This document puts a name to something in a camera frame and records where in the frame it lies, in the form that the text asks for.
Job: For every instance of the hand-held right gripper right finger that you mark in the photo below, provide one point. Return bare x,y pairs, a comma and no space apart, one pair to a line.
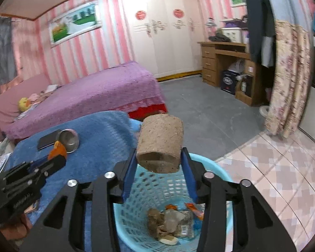
189,181

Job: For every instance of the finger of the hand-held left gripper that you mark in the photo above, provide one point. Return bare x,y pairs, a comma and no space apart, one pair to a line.
53,166
39,162

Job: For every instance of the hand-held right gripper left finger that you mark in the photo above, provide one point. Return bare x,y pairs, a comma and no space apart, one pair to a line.
128,178

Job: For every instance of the orange plastic bottle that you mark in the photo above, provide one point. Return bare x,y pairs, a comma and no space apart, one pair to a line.
58,151

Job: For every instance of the light blue plastic basket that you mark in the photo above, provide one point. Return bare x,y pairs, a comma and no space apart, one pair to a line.
136,204

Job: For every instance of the small orange wrapper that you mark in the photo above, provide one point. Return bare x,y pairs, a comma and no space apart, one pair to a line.
195,211

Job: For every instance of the grey paper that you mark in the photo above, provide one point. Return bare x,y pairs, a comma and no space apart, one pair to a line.
174,220

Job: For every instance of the silver green snack wrapper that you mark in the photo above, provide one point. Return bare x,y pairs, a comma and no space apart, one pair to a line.
185,227

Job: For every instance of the brown cardboard roll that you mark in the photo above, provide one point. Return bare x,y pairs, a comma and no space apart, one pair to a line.
160,141

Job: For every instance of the brown paper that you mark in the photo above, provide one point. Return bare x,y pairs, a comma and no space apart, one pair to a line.
155,223

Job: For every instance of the white round container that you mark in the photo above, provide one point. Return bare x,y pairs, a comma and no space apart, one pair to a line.
168,240

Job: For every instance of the person's left hand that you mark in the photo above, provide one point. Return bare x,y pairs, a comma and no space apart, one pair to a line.
22,223

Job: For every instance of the black smartphone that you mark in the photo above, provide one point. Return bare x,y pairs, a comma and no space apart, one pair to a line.
47,139

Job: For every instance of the pink cup with steel inside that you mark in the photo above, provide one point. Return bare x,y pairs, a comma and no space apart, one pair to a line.
69,141

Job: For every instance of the yellow duck plush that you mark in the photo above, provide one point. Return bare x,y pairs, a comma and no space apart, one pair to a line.
24,104

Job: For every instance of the pink cloth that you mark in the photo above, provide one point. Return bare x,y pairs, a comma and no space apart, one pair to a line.
35,97

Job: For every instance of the pink covered headboard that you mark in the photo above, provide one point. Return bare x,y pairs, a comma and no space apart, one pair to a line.
10,97

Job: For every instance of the white cloth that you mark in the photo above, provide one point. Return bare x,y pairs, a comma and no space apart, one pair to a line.
52,88

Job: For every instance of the bed with purple cover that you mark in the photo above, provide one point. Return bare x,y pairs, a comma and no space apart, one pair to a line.
94,97

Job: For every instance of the white fan base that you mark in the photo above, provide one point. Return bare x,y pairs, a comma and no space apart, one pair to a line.
265,110

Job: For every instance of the black printed box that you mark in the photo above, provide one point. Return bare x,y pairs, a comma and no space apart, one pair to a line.
229,82

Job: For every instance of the grey curtain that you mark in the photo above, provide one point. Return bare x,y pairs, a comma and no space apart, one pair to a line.
1,55

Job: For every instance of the wooden desk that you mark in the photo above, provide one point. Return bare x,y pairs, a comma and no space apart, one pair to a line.
208,63

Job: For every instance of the white round appliance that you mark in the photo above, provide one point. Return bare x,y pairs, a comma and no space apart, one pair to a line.
236,66

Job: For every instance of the floral curtain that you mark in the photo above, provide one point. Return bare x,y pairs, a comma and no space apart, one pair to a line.
288,84

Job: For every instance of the framed wedding picture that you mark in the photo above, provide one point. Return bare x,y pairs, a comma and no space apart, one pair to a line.
74,25

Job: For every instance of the white wardrobe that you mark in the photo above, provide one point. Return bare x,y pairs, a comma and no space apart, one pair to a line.
162,36

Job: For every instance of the dark folded clothes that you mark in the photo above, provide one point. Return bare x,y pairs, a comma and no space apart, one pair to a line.
219,38

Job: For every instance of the white storage box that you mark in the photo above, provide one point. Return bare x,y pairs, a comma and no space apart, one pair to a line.
232,34

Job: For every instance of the table lamp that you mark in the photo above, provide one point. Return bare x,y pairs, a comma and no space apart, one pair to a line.
210,27

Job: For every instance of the purple box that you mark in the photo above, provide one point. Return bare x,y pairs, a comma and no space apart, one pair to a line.
233,23

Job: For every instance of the dark hanging jacket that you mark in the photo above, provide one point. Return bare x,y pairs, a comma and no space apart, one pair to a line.
258,21

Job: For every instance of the light blue hanging cloth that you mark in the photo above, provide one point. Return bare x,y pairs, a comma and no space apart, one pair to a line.
281,0

